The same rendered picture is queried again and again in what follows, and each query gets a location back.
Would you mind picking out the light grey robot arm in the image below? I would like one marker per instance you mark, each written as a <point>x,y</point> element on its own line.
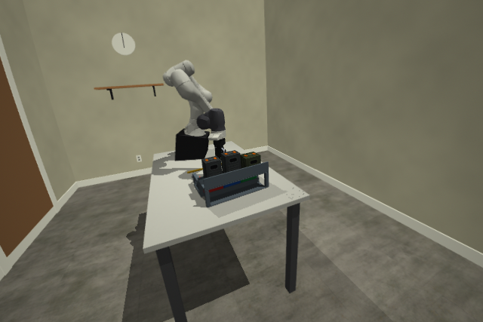
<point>199,101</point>

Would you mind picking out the grey metal shelf rack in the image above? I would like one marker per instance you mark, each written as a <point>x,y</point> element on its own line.
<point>235,191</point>

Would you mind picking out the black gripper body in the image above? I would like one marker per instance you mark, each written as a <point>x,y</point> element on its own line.
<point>220,144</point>

